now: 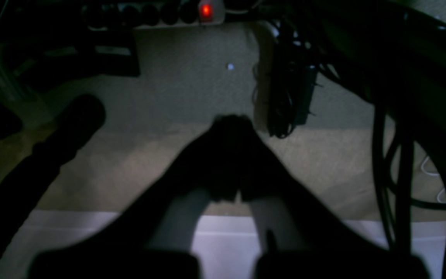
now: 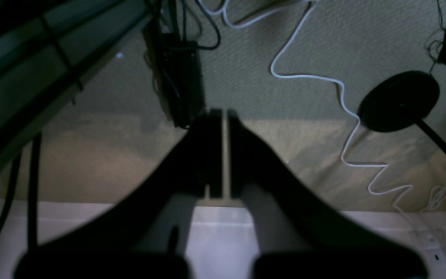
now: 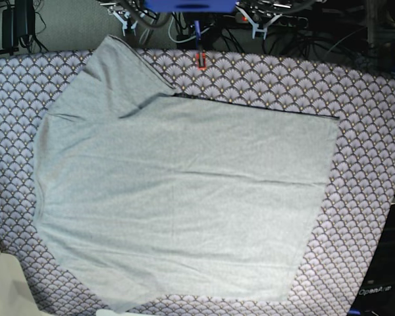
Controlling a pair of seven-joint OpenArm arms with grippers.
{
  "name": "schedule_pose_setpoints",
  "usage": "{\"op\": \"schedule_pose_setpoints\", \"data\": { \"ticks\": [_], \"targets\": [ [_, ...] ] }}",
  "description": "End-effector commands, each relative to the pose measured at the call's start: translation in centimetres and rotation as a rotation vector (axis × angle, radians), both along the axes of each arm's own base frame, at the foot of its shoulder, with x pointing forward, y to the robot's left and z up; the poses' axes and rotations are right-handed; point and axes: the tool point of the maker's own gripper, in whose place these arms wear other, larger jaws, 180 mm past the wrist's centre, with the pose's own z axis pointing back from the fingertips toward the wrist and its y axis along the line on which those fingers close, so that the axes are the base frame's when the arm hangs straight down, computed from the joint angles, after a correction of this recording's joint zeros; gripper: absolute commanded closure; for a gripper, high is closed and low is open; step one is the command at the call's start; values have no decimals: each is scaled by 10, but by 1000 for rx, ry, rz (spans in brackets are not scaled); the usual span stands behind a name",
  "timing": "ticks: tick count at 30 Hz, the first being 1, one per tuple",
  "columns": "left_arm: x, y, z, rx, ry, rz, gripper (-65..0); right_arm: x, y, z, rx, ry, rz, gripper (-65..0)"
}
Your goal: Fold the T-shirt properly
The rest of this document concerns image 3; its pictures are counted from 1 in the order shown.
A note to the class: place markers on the fan-patterned tablecloth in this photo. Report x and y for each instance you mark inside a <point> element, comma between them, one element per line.
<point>353,212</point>

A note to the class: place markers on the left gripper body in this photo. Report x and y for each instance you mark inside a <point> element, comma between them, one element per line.
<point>258,10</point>

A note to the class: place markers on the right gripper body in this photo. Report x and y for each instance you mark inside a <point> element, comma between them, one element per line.
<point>122,9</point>

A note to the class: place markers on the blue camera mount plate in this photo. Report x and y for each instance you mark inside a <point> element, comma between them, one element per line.
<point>191,6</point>

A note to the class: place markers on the beige chair at lower left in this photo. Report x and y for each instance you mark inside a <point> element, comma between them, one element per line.
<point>15,295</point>

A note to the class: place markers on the black OpenArm box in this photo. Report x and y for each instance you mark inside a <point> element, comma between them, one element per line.
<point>376,296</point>

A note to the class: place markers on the black power strip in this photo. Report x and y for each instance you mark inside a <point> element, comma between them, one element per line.
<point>285,21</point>

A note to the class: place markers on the red and black clamp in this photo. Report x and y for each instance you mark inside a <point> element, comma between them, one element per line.
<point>201,60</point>

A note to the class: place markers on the grey T-shirt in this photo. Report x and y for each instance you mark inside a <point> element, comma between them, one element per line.
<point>142,193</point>

